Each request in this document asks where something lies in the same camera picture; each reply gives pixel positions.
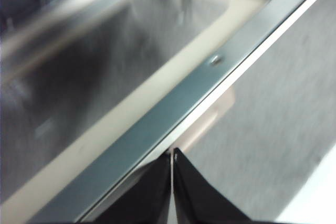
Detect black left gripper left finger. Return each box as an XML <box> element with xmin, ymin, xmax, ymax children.
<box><xmin>93</xmin><ymin>152</ymin><xmax>171</xmax><ymax>224</ymax></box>

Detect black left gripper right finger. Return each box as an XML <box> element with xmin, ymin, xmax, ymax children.
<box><xmin>172</xmin><ymin>147</ymin><xmax>253</xmax><ymax>224</ymax></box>

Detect glass oven door with handle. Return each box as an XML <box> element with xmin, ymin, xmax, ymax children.
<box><xmin>0</xmin><ymin>0</ymin><xmax>324</xmax><ymax>224</ymax></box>

